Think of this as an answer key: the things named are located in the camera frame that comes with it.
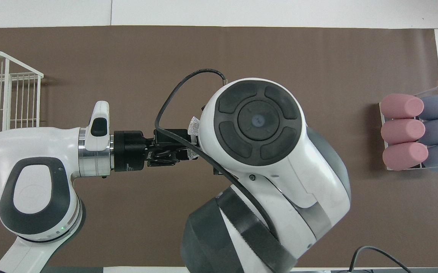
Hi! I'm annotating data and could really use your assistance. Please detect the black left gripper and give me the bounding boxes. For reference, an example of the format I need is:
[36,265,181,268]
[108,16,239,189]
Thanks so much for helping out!
[113,129,194,172]

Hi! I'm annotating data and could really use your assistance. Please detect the brown table mat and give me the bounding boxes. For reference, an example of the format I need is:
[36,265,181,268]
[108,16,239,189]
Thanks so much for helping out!
[0,25,438,268]

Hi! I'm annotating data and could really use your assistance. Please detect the pink cup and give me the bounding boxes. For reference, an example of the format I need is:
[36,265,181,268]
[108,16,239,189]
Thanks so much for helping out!
[382,142,429,171]
[380,94,424,119]
[381,119,426,145]

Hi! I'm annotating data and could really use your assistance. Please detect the white wire dish rack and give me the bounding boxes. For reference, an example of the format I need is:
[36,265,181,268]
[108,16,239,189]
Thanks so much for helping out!
[0,51,44,169]

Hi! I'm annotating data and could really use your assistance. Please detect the black loose cable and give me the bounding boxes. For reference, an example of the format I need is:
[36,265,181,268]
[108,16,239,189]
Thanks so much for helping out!
[348,246,413,273]

